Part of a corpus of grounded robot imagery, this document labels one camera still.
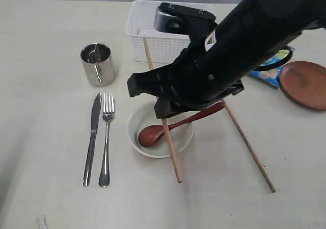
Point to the white plastic lattice basket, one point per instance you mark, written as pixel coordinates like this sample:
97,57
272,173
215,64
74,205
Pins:
163,47

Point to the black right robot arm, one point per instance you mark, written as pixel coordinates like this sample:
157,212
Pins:
269,25

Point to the blue potato chips bag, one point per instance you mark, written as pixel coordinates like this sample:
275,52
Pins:
270,70

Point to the silver metal table knife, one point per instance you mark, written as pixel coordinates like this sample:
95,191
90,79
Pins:
96,109

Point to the white speckled ceramic bowl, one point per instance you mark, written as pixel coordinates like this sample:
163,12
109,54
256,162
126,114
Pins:
144,116

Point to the dark brown round plate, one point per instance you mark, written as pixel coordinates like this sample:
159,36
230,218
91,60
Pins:
304,82

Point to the silver metal fork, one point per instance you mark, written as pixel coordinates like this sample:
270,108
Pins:
108,116

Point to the brown wooden spoon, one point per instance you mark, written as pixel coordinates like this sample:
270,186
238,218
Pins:
153,133

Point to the silver foil packet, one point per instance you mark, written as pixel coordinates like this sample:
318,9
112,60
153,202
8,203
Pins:
97,62

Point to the brown wooden chopstick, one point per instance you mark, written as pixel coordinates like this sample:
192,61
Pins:
247,143
170,143

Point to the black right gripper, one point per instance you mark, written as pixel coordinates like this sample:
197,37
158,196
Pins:
204,72

